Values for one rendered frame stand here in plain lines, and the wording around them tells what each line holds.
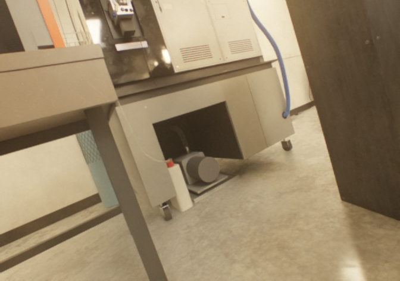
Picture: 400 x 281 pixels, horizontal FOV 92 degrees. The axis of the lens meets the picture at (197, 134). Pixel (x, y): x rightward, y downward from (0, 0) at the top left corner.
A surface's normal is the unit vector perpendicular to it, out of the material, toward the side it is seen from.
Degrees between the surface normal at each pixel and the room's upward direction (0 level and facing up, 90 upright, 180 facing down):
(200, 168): 90
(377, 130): 90
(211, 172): 90
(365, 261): 0
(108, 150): 90
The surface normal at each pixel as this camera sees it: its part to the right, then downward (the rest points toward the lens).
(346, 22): -0.92, 0.33
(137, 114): 0.46, -0.07
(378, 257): -0.32, -0.94
